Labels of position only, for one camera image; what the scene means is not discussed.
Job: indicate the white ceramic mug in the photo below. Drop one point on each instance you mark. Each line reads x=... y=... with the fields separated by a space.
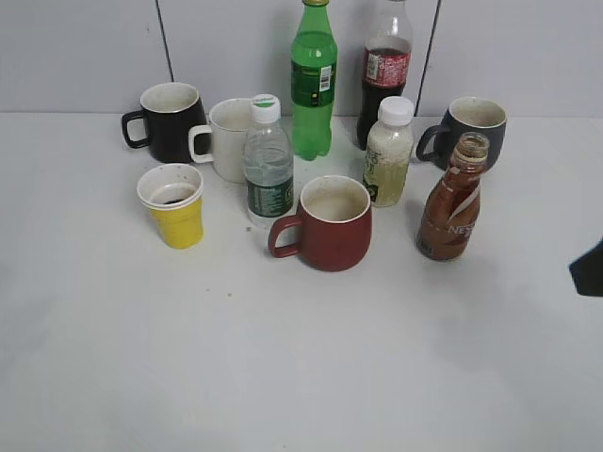
x=230 y=121

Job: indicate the cola bottle red label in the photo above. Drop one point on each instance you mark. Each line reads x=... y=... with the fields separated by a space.
x=387 y=57

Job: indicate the white cap juice bottle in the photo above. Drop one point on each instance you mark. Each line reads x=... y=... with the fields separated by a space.
x=390 y=143

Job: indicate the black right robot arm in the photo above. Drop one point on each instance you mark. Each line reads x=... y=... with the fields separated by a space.
x=587 y=272

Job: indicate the red ceramic mug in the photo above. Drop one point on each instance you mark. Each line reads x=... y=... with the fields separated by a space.
x=332 y=227

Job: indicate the black ceramic mug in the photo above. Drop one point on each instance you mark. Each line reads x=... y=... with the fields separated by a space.
x=168 y=111

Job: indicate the clear water bottle green label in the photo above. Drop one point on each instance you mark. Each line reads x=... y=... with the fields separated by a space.
x=268 y=163

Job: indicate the brown Nescafe coffee bottle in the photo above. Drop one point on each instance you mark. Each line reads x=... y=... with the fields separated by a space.
x=453 y=206

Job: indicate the dark blue ceramic mug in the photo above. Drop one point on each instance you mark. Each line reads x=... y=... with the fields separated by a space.
x=466 y=114

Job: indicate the green soda bottle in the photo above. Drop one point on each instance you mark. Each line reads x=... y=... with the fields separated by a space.
x=313 y=71

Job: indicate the yellow paper cup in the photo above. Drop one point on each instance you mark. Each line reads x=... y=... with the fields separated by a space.
x=173 y=196

